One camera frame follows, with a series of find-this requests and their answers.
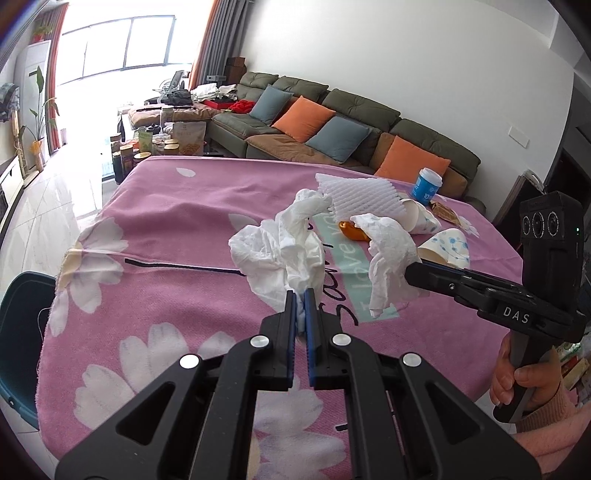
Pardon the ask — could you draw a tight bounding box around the white tissue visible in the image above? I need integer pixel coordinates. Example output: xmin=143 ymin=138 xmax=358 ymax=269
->
xmin=228 ymin=189 xmax=332 ymax=312
xmin=351 ymin=213 xmax=429 ymax=318

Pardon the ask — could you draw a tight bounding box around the teal trash bin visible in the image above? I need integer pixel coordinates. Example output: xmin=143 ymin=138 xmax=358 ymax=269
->
xmin=0 ymin=271 xmax=56 ymax=429

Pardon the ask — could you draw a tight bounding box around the right hand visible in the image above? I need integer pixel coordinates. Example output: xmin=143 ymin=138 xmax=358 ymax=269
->
xmin=489 ymin=333 xmax=562 ymax=411

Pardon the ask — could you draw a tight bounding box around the dotted paper cup front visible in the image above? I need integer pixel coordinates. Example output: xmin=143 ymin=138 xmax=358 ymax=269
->
xmin=418 ymin=228 xmax=470 ymax=269

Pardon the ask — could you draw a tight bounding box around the dotted paper cup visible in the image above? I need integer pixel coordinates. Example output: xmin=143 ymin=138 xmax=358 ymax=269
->
xmin=418 ymin=228 xmax=470 ymax=269
xmin=400 ymin=199 xmax=442 ymax=235

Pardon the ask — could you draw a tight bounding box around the brown snack packet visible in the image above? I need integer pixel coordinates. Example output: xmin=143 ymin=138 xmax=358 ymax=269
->
xmin=429 ymin=201 xmax=462 ymax=227

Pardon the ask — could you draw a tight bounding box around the dotted paper cup back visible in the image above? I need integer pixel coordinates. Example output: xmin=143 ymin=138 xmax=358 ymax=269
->
xmin=400 ymin=199 xmax=442 ymax=235

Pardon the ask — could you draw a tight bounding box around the blue white paper cup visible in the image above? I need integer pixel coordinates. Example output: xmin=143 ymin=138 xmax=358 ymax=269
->
xmin=411 ymin=167 xmax=443 ymax=206

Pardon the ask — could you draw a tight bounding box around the orange foil wrapper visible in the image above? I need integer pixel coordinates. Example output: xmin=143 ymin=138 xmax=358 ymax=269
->
xmin=339 ymin=221 xmax=370 ymax=242

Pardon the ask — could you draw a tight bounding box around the orange cushion near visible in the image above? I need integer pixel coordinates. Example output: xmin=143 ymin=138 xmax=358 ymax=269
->
xmin=376 ymin=137 xmax=451 ymax=183

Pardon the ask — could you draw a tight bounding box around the orange cushion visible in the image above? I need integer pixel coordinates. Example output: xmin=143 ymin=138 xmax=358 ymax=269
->
xmin=376 ymin=137 xmax=451 ymax=183
xmin=273 ymin=97 xmax=335 ymax=143

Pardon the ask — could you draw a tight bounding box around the white foam fruit net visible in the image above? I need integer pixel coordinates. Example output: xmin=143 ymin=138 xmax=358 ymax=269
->
xmin=315 ymin=173 xmax=406 ymax=222

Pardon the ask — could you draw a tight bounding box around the grey blue cushion near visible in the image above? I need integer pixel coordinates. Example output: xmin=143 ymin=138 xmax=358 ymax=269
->
xmin=305 ymin=116 xmax=370 ymax=164

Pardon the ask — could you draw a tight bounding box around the grey blue cushion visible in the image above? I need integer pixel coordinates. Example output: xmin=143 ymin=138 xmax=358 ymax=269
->
xmin=249 ymin=85 xmax=293 ymax=125
xmin=305 ymin=116 xmax=370 ymax=164

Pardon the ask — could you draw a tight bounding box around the green sofa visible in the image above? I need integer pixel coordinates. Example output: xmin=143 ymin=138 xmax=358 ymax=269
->
xmin=206 ymin=72 xmax=486 ymax=213

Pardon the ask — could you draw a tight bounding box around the orange cushion far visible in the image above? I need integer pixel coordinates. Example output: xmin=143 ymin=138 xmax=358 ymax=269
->
xmin=273 ymin=97 xmax=335 ymax=143

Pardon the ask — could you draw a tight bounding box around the coffee table with jars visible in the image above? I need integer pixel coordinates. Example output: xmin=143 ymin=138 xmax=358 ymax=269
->
xmin=109 ymin=122 xmax=207 ymax=184

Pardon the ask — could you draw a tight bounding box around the grey blue cushion far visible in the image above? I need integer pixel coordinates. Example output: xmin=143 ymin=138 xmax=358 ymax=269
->
xmin=249 ymin=85 xmax=293 ymax=125

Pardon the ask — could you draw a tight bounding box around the white TV cabinet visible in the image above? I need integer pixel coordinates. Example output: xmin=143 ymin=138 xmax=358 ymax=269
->
xmin=0 ymin=156 xmax=24 ymax=244

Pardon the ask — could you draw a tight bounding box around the tall potted plant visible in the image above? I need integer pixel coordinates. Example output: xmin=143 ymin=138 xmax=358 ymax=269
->
xmin=19 ymin=65 xmax=60 ymax=173

